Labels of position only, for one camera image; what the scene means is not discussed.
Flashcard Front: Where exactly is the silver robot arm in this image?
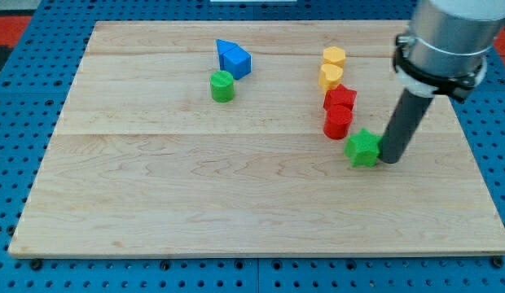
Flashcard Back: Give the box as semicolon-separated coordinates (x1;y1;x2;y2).
397;0;505;77

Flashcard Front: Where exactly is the blue cube block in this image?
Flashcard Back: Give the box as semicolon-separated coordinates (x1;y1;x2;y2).
222;46;252;80

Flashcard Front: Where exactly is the green cylinder block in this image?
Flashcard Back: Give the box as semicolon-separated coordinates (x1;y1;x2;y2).
209;70;235;103

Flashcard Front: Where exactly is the wooden board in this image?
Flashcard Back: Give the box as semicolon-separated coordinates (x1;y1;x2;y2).
9;20;505;259

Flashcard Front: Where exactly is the red cylinder block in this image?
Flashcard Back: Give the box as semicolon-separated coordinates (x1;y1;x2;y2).
323;105;354;140

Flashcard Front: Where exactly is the red star block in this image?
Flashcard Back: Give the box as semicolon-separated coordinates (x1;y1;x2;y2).
323;85;358;111

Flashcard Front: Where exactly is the blue triangle block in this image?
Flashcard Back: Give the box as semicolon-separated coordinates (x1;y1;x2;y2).
215;39;238;70

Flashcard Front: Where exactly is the yellow heart block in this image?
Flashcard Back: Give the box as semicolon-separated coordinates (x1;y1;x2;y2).
318;63;344;93

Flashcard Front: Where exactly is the green star block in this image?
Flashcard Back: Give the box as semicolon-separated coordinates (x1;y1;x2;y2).
344;128;381;167

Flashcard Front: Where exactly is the yellow hexagon block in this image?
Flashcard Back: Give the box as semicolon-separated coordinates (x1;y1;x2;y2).
322;46;346;68

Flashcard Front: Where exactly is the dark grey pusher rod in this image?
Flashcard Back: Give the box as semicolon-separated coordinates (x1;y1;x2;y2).
379;89;433;164

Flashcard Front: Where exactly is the black clamp ring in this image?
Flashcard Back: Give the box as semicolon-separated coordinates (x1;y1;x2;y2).
392;34;488;103

